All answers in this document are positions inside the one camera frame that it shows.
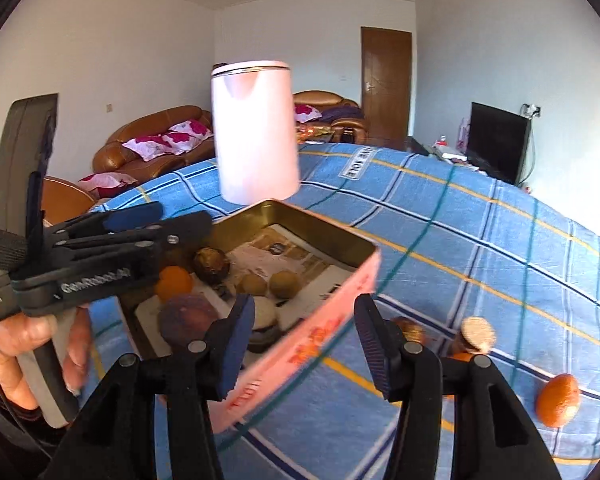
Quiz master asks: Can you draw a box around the paper leaflet in tin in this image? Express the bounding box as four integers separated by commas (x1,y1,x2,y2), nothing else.
134,224,353,356

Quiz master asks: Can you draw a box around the brown mangosteen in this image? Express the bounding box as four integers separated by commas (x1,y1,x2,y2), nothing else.
391,316,427,346
193,247,230,285

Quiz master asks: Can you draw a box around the person's left hand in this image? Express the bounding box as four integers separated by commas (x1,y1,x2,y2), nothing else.
0,307,93,412

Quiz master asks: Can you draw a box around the sandwich cookie back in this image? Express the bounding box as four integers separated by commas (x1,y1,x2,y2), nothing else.
450,316,496,356

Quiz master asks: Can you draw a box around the pink electric kettle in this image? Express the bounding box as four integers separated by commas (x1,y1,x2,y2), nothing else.
211,61,300,206

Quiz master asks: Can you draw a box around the orange mandarin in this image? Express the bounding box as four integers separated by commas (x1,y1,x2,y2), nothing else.
535,374,581,428

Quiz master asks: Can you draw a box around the brown mangosteen front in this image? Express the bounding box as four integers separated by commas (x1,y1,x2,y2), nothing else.
193,247,230,285

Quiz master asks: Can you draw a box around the brown leather armchair back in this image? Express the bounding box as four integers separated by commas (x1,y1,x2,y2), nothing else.
294,90,368,144

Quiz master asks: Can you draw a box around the pink metal tin box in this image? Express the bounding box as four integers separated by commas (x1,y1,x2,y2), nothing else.
116,198,383,435

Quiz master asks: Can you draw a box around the orange behind sandwich cookie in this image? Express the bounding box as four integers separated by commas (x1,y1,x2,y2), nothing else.
451,352,474,362

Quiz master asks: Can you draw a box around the black television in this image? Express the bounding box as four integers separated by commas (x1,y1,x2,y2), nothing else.
465,102,531,185

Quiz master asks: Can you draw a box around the purple passion fruit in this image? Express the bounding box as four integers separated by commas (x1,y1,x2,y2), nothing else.
158,294,220,350

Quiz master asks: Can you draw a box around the floral pillow on sofa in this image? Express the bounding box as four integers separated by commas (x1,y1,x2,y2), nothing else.
122,119,213,162

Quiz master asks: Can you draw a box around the brown leather sofa left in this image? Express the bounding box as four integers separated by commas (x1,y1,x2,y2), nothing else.
92,105,214,183

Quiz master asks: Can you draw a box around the brown wooden door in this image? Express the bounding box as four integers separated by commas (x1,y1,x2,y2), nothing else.
361,27,413,150

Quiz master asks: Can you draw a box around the wall power socket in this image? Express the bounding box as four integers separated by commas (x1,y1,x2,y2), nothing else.
524,104,541,119

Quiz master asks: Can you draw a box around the brown mangosteen back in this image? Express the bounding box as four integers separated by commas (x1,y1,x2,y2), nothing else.
391,316,427,346

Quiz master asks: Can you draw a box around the blue plaid tablecloth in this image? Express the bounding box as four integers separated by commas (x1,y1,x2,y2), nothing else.
78,142,600,480

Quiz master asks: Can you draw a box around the smooth orange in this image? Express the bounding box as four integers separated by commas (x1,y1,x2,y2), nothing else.
154,266,194,302

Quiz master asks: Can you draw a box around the small yellow-brown fruit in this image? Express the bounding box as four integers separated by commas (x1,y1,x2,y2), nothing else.
236,273,268,296

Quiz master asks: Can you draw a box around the tan round fruit front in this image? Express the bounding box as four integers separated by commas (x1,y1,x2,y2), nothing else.
268,270,302,300

